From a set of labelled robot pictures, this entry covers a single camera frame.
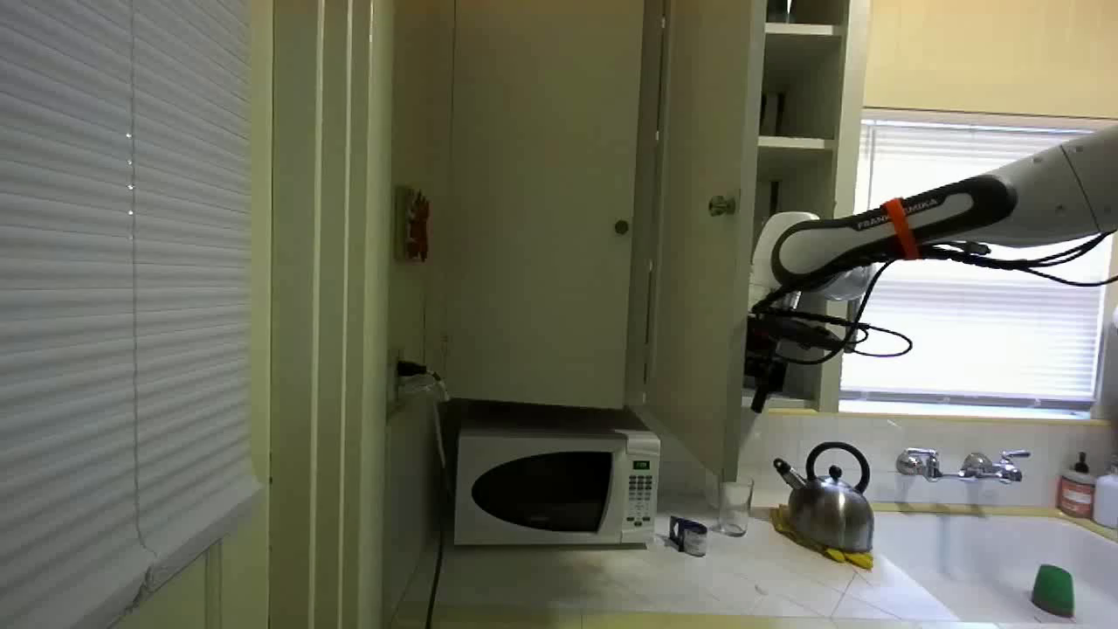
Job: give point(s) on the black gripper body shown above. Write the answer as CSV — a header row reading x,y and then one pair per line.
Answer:
x,y
785,339

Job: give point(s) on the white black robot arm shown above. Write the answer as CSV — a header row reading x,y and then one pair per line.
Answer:
x,y
1049,185

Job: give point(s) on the open cream cabinet door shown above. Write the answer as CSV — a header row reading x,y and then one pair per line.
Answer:
x,y
700,302

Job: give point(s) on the clear drinking glass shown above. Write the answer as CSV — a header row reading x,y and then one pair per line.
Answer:
x,y
735,512

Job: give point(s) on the brass cabinet door knob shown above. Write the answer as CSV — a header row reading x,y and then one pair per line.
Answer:
x,y
721,203

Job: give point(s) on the small black clip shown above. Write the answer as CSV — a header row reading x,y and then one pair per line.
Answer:
x,y
691,537

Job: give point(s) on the white blind behind sink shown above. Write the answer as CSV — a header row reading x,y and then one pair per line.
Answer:
x,y
979,338

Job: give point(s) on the small round cabinet knob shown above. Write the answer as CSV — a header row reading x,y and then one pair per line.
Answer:
x,y
623,225

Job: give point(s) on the white microwave oven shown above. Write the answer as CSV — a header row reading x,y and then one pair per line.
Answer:
x,y
548,482

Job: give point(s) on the cream open shelf cabinet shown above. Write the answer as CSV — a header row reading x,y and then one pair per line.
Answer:
x,y
798,72

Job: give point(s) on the white kitchen sink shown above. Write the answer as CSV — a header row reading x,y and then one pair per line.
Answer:
x,y
966,571

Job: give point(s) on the closed cream cabinet door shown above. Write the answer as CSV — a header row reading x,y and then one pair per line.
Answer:
x,y
543,197

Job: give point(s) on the red soap bottle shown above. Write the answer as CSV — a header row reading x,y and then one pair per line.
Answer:
x,y
1078,489

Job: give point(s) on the green cup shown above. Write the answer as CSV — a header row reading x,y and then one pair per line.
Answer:
x,y
1054,592

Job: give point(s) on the white plastic container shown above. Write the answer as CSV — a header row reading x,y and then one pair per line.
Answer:
x,y
1109,499

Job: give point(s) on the large white window blind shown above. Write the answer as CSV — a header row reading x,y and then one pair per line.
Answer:
x,y
118,291

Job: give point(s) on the chrome wall faucet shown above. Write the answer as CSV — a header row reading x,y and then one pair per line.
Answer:
x,y
966,466

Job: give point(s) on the cream door frame trim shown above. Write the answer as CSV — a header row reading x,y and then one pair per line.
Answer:
x,y
335,315

